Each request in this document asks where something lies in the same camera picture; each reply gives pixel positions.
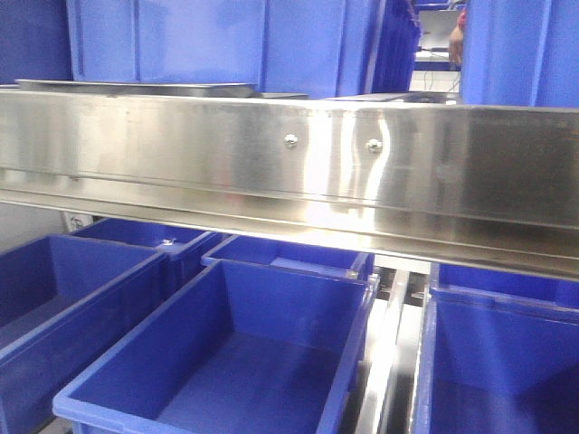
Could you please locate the blue rear centre bin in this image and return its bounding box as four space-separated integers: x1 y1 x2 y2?
201 235 375 280

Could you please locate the blue rear left bin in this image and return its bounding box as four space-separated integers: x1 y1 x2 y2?
71 218 228 298

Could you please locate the blue front centre bin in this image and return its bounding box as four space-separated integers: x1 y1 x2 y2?
52 260 377 433

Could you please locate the large blue upper bin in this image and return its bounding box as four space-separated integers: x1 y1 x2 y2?
66 1 385 99

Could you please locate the blue rear right bin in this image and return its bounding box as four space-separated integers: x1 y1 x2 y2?
430 264 578 312

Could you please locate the steel shelf divider bar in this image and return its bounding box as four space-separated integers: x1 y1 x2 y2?
352 269 430 433

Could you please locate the blue front right bin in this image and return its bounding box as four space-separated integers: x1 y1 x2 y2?
411 288 578 433

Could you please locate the blue upper right crate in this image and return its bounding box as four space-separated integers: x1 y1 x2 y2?
460 1 578 109

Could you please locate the blue far left upper bin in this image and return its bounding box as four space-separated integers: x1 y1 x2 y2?
1 1 72 84

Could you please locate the left rail screw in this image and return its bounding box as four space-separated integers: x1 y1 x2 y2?
283 133 299 149

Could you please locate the rail screw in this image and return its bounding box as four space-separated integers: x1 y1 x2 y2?
283 133 299 149
366 138 384 154

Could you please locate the right rail screw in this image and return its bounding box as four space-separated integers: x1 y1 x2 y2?
366 138 384 154

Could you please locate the stainless steel shelf rail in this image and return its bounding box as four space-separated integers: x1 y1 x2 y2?
1 90 578 279

